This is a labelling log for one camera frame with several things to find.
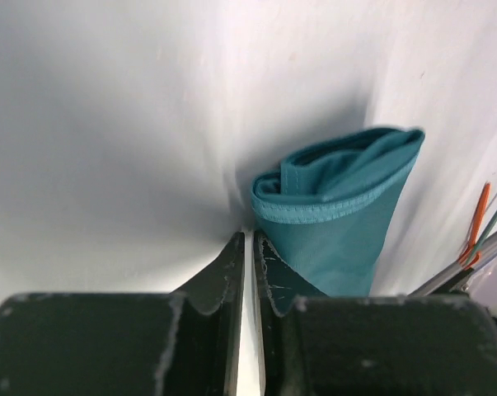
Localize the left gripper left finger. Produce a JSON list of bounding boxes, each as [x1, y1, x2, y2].
[[0, 232, 245, 396]]

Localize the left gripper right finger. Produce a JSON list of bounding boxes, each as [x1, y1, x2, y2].
[[252, 232, 497, 395]]

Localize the teal satin napkin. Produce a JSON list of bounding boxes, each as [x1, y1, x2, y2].
[[251, 127, 425, 297]]

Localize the teal plastic spoon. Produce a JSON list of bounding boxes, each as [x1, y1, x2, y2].
[[472, 168, 497, 252]]

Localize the orange plastic knife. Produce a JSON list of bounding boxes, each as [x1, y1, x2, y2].
[[458, 182, 491, 270]]

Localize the aluminium frame rail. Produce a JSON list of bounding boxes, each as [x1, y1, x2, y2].
[[410, 231, 497, 296]]

